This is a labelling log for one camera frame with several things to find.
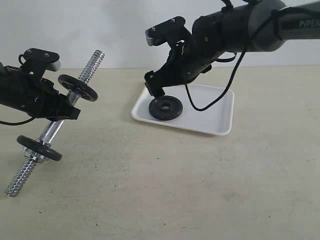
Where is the black weight plate far end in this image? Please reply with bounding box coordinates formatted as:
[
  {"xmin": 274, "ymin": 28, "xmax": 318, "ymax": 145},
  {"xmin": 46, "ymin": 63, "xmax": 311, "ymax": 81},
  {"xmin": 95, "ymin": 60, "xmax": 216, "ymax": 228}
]
[{"xmin": 16, "ymin": 135, "xmax": 62, "ymax": 162}]

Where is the white rectangular plastic tray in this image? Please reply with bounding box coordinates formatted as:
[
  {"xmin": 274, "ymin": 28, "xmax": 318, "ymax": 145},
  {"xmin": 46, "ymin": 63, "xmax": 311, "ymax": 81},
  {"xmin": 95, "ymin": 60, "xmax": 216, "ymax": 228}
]
[{"xmin": 131, "ymin": 85, "xmax": 235, "ymax": 136}]

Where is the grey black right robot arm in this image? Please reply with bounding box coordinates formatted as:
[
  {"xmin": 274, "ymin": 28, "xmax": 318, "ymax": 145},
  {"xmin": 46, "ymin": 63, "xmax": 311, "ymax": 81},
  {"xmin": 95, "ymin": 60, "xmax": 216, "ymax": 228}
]
[{"xmin": 144, "ymin": 0, "xmax": 320, "ymax": 98}]

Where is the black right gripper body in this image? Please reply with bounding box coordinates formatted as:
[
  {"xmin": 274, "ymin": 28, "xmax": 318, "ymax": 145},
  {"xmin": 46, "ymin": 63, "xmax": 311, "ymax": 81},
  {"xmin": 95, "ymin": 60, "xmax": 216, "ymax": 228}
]
[{"xmin": 164, "ymin": 11, "xmax": 227, "ymax": 85}]

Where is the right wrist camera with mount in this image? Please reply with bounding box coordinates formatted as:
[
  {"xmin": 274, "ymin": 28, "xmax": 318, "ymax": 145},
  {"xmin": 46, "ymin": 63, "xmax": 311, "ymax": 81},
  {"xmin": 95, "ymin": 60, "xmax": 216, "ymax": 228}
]
[{"xmin": 145, "ymin": 16, "xmax": 191, "ymax": 48}]

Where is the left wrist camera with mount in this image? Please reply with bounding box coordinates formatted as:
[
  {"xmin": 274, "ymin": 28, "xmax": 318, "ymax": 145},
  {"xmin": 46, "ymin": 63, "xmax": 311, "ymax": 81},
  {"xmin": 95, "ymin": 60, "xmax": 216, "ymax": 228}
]
[{"xmin": 18, "ymin": 48, "xmax": 61, "ymax": 82}]

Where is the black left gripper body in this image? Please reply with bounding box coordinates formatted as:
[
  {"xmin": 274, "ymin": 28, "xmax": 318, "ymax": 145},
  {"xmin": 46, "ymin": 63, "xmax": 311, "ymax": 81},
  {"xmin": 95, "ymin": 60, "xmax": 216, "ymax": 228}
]
[{"xmin": 4, "ymin": 66, "xmax": 63, "ymax": 120}]

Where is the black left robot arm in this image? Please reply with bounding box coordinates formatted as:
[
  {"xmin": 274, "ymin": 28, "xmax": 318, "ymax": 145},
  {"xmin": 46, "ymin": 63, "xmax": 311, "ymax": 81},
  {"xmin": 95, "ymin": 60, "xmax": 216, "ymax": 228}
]
[{"xmin": 0, "ymin": 65, "xmax": 81, "ymax": 122}]

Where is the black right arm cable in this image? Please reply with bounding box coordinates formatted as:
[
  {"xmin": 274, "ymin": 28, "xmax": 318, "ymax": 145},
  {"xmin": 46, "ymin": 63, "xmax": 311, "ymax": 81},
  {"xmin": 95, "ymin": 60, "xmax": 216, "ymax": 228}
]
[{"xmin": 183, "ymin": 0, "xmax": 283, "ymax": 113}]

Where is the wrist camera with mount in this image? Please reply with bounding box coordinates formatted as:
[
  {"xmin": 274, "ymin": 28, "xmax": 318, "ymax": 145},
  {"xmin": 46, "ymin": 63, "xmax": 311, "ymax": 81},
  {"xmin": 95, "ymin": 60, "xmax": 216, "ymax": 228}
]
[
  {"xmin": 18, "ymin": 48, "xmax": 61, "ymax": 82},
  {"xmin": 145, "ymin": 16, "xmax": 191, "ymax": 48}
]

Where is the chrome threaded dumbbell bar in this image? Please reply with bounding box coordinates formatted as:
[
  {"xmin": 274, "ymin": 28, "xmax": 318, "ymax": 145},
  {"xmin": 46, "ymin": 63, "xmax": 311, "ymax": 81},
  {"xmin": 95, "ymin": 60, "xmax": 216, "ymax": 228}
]
[{"xmin": 1, "ymin": 50, "xmax": 105, "ymax": 197}]

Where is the black weight plate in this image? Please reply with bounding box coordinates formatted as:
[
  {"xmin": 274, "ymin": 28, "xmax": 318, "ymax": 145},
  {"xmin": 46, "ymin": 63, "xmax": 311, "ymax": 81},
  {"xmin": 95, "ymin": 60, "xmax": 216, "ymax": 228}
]
[
  {"xmin": 148, "ymin": 95, "xmax": 183, "ymax": 121},
  {"xmin": 58, "ymin": 74, "xmax": 98, "ymax": 102}
]

